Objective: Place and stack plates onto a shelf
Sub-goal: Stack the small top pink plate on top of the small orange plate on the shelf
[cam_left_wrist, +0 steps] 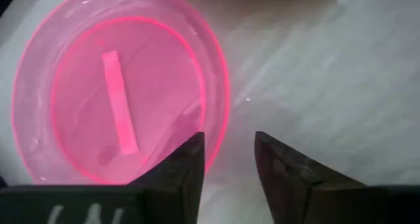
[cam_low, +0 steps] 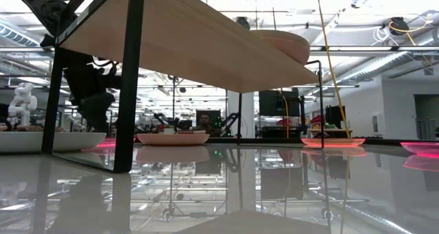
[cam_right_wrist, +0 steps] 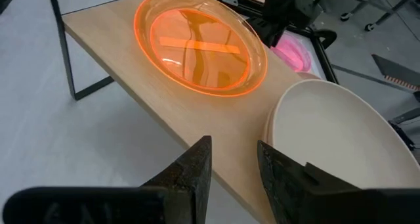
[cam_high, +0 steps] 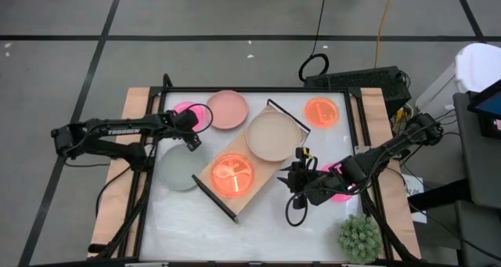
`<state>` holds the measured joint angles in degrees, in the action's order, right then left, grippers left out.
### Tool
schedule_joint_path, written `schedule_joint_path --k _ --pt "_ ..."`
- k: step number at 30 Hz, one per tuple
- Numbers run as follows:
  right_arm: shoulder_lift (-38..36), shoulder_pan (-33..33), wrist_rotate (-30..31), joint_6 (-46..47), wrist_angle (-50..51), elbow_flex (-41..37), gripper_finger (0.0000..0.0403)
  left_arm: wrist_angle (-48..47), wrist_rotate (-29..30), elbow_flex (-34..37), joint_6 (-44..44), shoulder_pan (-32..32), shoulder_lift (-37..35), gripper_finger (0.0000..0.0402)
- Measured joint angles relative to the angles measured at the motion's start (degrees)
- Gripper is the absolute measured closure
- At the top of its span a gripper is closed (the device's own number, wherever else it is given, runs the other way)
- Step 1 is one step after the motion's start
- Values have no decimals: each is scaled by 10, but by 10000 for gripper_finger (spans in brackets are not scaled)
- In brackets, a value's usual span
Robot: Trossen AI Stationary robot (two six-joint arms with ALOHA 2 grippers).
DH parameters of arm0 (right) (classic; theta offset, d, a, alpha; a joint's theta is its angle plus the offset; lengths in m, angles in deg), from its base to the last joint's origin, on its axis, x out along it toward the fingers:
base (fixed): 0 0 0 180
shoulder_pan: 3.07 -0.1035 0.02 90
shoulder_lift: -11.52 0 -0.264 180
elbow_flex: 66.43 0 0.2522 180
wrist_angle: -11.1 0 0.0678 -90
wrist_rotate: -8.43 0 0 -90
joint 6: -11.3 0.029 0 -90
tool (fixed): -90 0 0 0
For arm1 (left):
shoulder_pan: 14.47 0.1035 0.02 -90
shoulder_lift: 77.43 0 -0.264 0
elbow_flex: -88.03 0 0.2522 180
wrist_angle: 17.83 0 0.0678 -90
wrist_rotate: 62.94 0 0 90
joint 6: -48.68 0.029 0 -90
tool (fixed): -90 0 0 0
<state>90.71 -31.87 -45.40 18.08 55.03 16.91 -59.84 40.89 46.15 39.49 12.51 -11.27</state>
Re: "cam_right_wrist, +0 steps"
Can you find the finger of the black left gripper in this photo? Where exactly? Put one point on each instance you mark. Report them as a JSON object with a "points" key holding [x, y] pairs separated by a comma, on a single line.
{"points": [[270, 33]]}

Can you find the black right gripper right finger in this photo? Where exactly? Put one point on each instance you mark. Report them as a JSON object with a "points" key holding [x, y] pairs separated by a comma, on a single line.
{"points": [[295, 197]]}

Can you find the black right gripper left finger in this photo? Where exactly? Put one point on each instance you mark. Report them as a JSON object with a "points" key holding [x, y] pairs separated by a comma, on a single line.
{"points": [[177, 197]]}

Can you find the neon pink translucent plate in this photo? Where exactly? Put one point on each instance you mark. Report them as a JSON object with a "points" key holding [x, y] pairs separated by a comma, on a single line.
{"points": [[292, 54]]}

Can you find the orange transparent plate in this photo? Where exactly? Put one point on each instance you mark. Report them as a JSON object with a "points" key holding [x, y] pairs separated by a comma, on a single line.
{"points": [[197, 46]]}

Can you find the grey wheeled stand base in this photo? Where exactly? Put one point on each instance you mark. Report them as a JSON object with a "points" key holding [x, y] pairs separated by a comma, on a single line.
{"points": [[369, 27]]}

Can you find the black panel with orange stripes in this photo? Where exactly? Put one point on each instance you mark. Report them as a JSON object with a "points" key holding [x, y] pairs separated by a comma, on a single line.
{"points": [[397, 71]]}

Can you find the wooden shelf with black frame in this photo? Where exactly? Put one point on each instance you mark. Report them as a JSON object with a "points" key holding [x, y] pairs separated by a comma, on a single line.
{"points": [[164, 102]]}

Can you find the black metal stand frame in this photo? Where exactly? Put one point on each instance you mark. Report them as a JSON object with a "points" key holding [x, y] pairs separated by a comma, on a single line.
{"points": [[407, 115]]}

